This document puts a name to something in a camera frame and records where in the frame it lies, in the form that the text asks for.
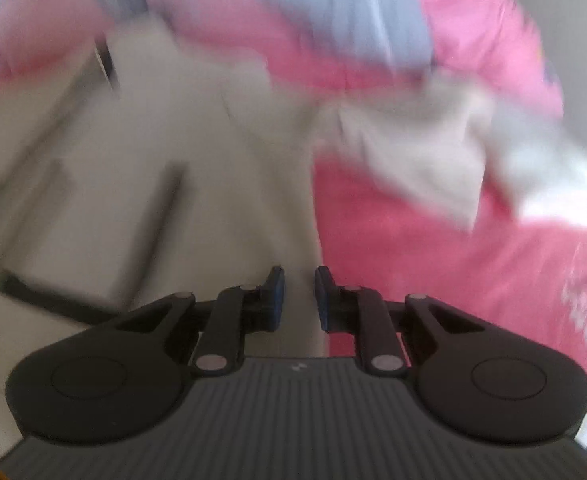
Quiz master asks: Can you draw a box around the beige zip hoodie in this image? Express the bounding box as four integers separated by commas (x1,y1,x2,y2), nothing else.
0,23,587,479

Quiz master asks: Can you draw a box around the pink grey floral duvet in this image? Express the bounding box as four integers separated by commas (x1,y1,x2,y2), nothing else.
0,0,563,116

